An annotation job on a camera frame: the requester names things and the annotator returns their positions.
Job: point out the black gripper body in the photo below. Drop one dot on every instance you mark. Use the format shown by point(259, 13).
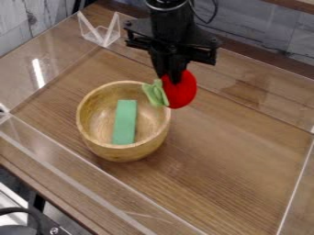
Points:
point(168, 33)

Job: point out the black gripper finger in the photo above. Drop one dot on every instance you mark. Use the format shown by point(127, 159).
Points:
point(160, 64)
point(177, 64)

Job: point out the red plush fruit green leaves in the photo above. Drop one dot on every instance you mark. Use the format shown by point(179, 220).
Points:
point(163, 93)

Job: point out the wooden bowl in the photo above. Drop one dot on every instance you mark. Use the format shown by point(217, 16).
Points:
point(94, 115)

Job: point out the green rectangular block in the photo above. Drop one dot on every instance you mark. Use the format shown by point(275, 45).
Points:
point(124, 122)

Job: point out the black metal table leg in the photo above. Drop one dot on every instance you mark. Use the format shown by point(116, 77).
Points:
point(36, 201)

